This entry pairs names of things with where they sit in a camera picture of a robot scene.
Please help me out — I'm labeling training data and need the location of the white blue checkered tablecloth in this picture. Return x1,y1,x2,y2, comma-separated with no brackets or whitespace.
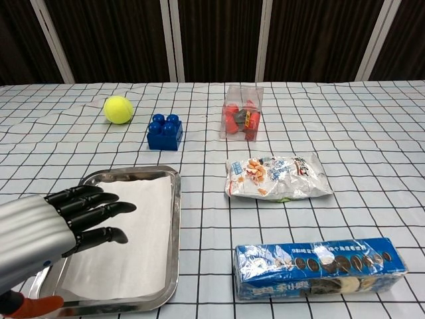
0,79,425,319

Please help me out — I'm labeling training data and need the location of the clear box with red items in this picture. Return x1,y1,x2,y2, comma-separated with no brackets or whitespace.
220,84,265,142

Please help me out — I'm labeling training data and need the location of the stainless steel tray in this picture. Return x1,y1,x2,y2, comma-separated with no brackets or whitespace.
28,165,182,316

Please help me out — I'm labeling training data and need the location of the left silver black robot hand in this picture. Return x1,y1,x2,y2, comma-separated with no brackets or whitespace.
0,185,137,316

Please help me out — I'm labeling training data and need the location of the blue toy building block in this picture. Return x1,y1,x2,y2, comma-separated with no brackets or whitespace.
147,114,184,152

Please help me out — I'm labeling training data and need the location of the yellow tennis ball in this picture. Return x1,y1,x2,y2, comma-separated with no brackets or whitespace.
103,95,134,125

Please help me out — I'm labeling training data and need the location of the white snack bag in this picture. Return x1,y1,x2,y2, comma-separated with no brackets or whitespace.
224,153,334,202

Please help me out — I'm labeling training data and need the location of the blue cookie box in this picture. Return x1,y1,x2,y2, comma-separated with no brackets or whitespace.
233,237,409,302

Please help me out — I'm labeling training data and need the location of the white double partition post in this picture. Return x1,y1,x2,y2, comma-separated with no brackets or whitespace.
159,0,186,83

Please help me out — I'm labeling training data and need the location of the white paper tray liner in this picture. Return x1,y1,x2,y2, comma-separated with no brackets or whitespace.
60,175,176,302

